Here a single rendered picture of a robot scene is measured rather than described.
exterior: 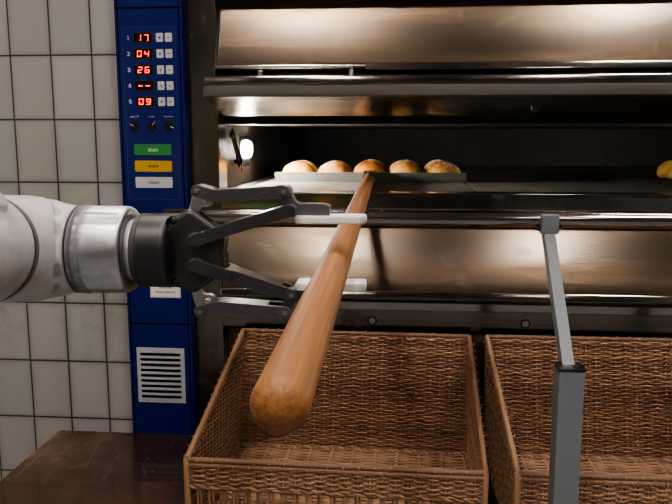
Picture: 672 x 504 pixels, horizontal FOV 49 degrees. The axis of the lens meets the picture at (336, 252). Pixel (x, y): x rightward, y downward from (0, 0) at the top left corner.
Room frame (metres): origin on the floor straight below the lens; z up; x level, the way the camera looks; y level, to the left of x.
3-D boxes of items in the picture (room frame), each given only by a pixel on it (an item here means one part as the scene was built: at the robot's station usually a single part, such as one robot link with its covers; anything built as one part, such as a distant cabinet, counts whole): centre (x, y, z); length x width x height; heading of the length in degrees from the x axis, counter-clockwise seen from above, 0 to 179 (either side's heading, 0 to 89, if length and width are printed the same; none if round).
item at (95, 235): (0.75, 0.23, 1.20); 0.09 x 0.06 x 0.09; 176
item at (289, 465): (1.48, -0.02, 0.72); 0.56 x 0.49 x 0.28; 84
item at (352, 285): (0.73, 0.00, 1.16); 0.07 x 0.03 x 0.01; 86
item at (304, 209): (0.73, 0.03, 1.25); 0.05 x 0.01 x 0.03; 86
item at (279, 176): (2.31, -0.11, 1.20); 0.55 x 0.36 x 0.03; 86
